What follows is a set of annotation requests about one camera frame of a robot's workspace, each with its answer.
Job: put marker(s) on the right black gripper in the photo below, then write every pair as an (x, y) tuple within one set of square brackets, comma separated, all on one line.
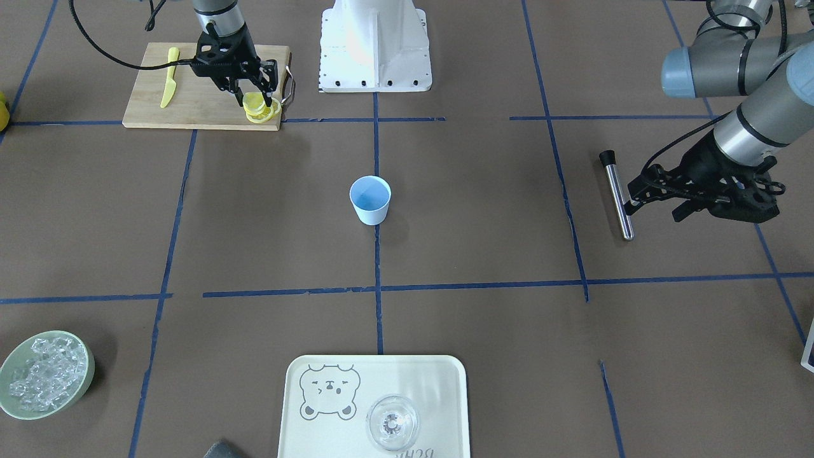
[(269, 71)]

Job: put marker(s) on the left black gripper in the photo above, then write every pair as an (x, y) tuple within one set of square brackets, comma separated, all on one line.
[(704, 159)]

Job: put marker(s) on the lemon slice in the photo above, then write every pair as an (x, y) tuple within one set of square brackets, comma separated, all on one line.
[(274, 104), (263, 116), (254, 101)]

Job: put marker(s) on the steel muddler black tip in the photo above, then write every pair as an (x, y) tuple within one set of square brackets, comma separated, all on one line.
[(608, 161)]

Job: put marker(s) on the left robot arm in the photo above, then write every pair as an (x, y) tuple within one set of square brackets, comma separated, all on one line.
[(772, 75)]

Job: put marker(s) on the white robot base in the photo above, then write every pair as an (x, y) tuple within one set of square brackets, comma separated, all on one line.
[(374, 47)]

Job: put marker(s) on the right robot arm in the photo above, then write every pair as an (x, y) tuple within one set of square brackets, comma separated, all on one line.
[(226, 15)]

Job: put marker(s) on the light blue cup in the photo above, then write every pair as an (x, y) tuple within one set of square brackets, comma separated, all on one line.
[(370, 195)]

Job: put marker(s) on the yellow lemon at edge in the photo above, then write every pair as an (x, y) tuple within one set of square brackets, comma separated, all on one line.
[(5, 112)]

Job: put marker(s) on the bamboo cutting board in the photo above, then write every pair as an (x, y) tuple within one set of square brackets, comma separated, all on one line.
[(197, 103)]

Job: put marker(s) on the yellow plastic knife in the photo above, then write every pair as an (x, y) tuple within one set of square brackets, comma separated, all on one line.
[(170, 83)]

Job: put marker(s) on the cream bear tray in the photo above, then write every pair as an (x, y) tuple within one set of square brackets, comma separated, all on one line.
[(327, 399)]

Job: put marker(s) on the green bowl of ice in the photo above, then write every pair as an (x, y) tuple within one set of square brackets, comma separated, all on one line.
[(45, 374)]

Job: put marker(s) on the clear wine glass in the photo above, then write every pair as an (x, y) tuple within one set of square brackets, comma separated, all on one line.
[(393, 423)]

